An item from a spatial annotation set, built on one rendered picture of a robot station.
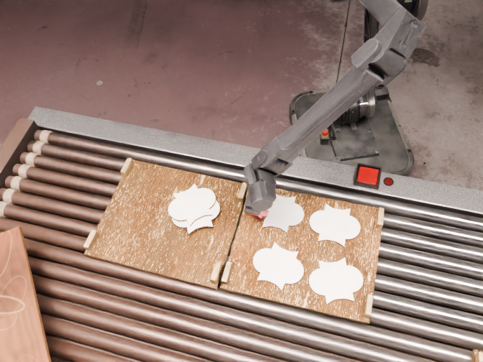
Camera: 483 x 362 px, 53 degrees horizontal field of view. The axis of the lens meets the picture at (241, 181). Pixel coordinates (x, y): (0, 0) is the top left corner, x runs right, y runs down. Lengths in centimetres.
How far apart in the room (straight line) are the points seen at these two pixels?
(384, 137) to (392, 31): 147
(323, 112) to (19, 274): 90
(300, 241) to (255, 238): 13
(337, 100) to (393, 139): 141
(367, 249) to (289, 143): 41
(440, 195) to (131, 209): 95
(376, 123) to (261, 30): 120
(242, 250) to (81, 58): 235
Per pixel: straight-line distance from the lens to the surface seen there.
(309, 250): 141
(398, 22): 111
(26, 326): 137
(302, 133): 119
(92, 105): 316
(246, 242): 141
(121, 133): 173
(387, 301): 140
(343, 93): 114
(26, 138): 183
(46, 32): 379
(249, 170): 129
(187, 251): 142
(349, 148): 244
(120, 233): 150
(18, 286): 142
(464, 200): 160
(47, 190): 169
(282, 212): 145
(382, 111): 264
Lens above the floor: 222
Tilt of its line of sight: 58 degrees down
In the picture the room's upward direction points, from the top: 7 degrees counter-clockwise
